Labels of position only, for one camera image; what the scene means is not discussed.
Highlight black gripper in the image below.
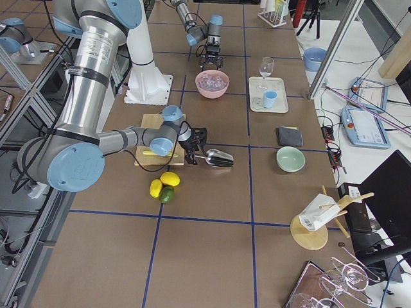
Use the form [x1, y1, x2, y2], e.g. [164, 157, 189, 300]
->
[198, 36, 223, 70]
[178, 128, 207, 165]

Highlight silver metal ice scoop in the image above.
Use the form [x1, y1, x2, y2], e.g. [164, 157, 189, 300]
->
[195, 149, 234, 167]

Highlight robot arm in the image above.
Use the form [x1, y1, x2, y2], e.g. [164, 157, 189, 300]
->
[17, 1, 197, 192]
[170, 1, 223, 70]

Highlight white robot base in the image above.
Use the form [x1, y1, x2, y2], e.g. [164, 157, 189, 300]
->
[125, 1, 173, 105]

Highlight clear ice cubes pile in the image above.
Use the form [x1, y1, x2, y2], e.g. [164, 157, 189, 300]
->
[197, 73, 227, 92]

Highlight light blue cup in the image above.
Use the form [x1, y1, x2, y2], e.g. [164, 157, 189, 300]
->
[263, 90, 277, 109]

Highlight white cup rack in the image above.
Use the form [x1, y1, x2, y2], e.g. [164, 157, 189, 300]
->
[258, 0, 289, 28]

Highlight wooden cup stand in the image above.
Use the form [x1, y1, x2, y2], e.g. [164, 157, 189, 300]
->
[290, 186, 374, 250]

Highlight pink bowl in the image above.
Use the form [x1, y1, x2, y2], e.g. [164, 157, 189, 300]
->
[195, 70, 230, 99]

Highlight yellow lemon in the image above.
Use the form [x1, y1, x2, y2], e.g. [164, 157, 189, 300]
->
[149, 179, 163, 198]
[160, 171, 180, 187]

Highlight yellow plastic knife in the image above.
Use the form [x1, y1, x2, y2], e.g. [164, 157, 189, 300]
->
[143, 150, 179, 157]

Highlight green lime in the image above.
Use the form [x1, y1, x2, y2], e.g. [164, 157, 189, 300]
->
[159, 186, 175, 203]

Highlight wooden cutting board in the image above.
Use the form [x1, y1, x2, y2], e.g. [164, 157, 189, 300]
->
[134, 114, 187, 167]

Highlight clear wine glass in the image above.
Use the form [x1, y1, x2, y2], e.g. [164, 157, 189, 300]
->
[256, 56, 274, 91]

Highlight cream serving tray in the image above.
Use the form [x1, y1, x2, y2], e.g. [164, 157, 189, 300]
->
[249, 76, 288, 114]

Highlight grey folded cloth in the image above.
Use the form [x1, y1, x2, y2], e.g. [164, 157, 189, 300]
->
[276, 126, 303, 146]

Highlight green bowl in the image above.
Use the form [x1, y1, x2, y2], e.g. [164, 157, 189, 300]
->
[276, 146, 306, 173]

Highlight blue bowl on side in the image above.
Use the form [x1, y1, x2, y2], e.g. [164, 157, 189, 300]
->
[303, 47, 327, 72]

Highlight blue teach pendant far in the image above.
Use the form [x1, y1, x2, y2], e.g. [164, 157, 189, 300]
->
[349, 77, 388, 113]

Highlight blue teach pendant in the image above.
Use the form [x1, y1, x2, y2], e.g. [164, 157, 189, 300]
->
[341, 107, 391, 149]
[349, 77, 388, 113]

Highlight blue teach pendant near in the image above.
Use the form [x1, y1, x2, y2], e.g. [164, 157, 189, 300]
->
[341, 107, 391, 149]

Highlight black monitor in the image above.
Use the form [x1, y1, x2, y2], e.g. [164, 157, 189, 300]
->
[345, 150, 410, 265]

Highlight hanging wine glasses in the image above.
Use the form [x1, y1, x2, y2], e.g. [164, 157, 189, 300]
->
[284, 242, 381, 307]

